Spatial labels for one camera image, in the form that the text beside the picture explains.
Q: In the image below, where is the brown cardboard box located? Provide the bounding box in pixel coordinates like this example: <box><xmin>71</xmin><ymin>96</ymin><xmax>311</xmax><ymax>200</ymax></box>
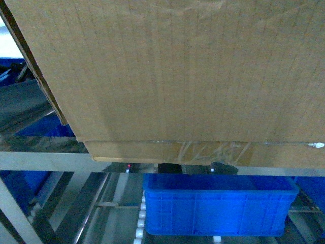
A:
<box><xmin>1</xmin><ymin>1</ymin><xmax>324</xmax><ymax>168</ymax></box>

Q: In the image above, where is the stainless steel shelf rack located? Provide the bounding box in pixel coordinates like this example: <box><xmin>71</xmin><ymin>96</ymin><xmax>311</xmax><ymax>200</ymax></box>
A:
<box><xmin>0</xmin><ymin>76</ymin><xmax>325</xmax><ymax>244</ymax></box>

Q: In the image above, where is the blue plastic bin lower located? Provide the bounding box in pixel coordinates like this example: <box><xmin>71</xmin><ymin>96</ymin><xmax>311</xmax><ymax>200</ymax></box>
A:
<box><xmin>143</xmin><ymin>174</ymin><xmax>299</xmax><ymax>236</ymax></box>

